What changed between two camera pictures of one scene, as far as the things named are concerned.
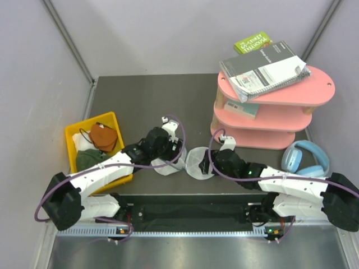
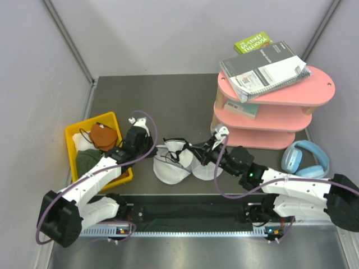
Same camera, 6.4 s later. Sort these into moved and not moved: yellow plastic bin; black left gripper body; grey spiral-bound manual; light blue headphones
Moved: black left gripper body
Not moved: yellow plastic bin; grey spiral-bound manual; light blue headphones
